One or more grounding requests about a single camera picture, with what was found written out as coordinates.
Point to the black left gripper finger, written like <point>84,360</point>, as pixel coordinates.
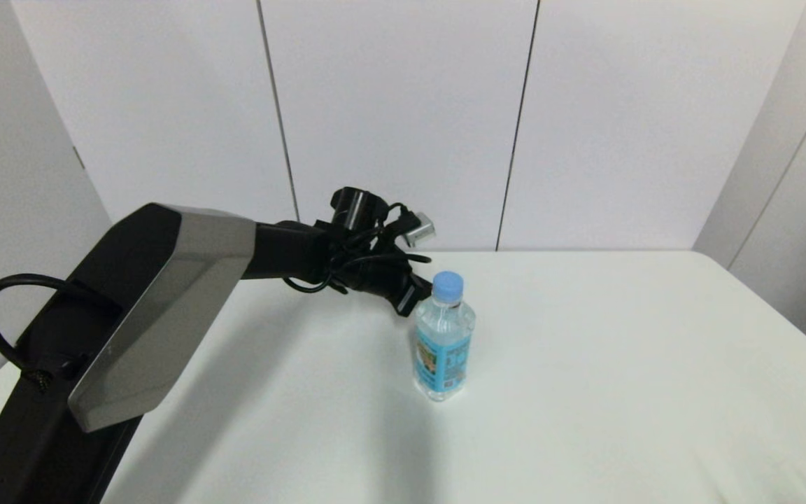
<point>425,285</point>

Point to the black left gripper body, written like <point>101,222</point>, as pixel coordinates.
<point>375,273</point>

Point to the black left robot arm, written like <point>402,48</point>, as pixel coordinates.
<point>144,315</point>

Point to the clear water bottle blue cap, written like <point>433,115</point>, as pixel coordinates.
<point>443,350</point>

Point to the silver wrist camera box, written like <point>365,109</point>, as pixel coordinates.
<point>420,229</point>

